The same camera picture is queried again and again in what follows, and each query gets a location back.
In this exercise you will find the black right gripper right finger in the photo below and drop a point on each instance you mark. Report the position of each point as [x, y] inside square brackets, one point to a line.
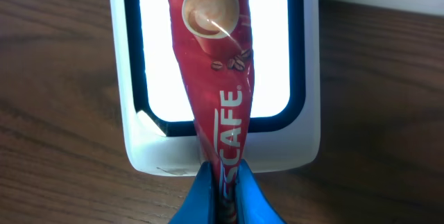
[251, 204]

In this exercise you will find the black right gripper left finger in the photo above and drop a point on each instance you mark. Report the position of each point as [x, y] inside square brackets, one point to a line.
[199, 206]

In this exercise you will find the orange stick sachet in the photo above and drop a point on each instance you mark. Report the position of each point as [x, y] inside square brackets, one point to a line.
[213, 44]

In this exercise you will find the white barcode scanner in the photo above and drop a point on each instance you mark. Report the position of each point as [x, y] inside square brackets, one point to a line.
[158, 124]

